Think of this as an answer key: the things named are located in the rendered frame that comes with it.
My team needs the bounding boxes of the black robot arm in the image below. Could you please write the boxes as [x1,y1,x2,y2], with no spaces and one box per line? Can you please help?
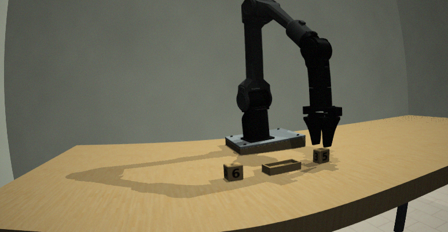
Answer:
[236,0,332,143]

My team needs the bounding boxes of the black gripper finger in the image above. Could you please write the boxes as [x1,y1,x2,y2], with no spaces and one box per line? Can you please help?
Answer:
[318,114,340,148]
[303,113,325,145]

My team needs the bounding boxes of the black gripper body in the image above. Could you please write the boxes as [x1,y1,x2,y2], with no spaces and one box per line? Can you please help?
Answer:
[303,87,342,117]

